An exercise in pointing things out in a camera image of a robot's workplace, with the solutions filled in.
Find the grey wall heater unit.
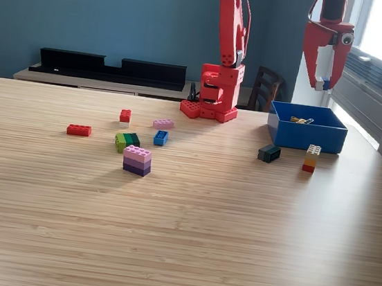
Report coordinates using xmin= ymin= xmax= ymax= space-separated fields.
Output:
xmin=319 ymin=41 xmax=382 ymax=139

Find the pale wooden sideboard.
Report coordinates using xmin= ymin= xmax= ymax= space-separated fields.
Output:
xmin=12 ymin=58 xmax=254 ymax=111

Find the blue plastic bin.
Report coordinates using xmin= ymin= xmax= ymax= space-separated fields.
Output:
xmin=264 ymin=100 xmax=351 ymax=157

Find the small blue brick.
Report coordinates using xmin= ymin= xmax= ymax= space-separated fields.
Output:
xmin=152 ymin=129 xmax=170 ymax=147

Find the flat red brick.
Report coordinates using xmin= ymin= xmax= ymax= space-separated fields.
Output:
xmin=66 ymin=123 xmax=93 ymax=138

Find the red and white brick stack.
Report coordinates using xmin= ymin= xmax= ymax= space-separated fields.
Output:
xmin=118 ymin=108 xmax=133 ymax=129

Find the white yellow red brick tower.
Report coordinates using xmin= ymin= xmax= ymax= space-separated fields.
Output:
xmin=301 ymin=143 xmax=322 ymax=175

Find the black shelf unit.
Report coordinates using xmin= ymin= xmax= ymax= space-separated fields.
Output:
xmin=28 ymin=45 xmax=189 ymax=93

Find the dark wooden chair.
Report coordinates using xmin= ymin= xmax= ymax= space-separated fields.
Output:
xmin=246 ymin=65 xmax=287 ymax=115

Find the green brick stack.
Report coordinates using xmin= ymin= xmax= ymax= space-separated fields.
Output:
xmin=113 ymin=130 xmax=142 ymax=156

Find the purple and pink brick stack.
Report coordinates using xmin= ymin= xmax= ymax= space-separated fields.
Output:
xmin=120 ymin=144 xmax=154 ymax=179

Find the small yellow toy digger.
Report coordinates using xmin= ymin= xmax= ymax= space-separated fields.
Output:
xmin=290 ymin=115 xmax=316 ymax=127

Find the dark green brick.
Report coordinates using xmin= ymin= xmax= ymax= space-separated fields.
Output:
xmin=256 ymin=143 xmax=282 ymax=165

